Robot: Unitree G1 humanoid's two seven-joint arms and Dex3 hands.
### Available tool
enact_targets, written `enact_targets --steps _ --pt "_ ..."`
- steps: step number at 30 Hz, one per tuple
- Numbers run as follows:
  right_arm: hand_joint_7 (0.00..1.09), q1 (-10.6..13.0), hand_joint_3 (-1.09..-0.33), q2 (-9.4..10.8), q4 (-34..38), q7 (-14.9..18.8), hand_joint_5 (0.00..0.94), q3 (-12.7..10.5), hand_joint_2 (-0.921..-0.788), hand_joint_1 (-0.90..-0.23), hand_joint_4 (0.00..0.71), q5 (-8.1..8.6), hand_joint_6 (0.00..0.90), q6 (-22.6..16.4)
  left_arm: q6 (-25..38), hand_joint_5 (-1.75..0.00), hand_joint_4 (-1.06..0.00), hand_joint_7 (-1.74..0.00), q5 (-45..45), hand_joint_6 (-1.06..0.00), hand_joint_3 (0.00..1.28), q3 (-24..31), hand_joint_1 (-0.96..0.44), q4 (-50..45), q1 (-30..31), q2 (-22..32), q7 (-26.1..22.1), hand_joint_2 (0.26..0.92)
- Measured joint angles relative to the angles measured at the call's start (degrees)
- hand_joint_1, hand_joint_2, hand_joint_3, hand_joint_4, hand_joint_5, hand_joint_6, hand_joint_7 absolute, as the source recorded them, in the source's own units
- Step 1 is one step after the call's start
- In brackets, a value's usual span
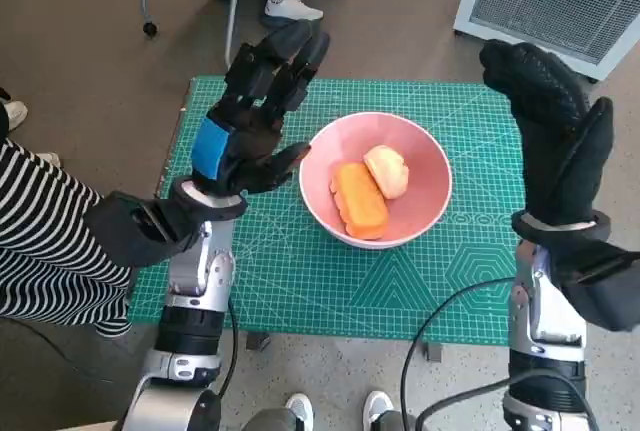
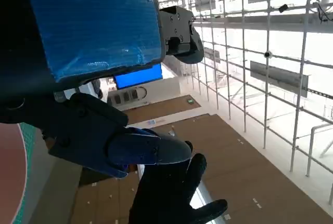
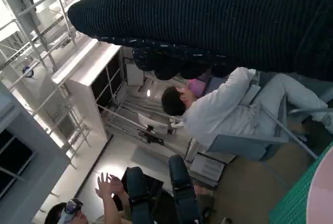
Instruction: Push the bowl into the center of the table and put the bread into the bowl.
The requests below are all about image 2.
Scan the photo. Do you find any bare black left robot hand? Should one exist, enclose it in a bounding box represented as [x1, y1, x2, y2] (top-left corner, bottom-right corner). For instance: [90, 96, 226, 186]
[0, 0, 205, 179]

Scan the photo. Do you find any blue monitor screen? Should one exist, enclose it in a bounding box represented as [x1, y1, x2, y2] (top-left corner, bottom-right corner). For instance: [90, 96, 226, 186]
[113, 63, 163, 89]

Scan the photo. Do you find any pink bowl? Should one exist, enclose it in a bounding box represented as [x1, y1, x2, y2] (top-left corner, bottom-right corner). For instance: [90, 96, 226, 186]
[0, 123, 28, 224]

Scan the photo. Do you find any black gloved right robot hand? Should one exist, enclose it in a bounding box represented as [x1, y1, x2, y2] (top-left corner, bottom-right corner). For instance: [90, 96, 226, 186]
[128, 140, 228, 224]

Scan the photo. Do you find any grey arched cabinet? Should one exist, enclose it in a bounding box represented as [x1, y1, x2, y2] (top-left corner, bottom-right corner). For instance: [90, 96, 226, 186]
[107, 86, 148, 107]

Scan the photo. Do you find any green cutting mat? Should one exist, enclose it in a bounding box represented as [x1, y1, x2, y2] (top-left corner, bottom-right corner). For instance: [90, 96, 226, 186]
[12, 122, 37, 224]

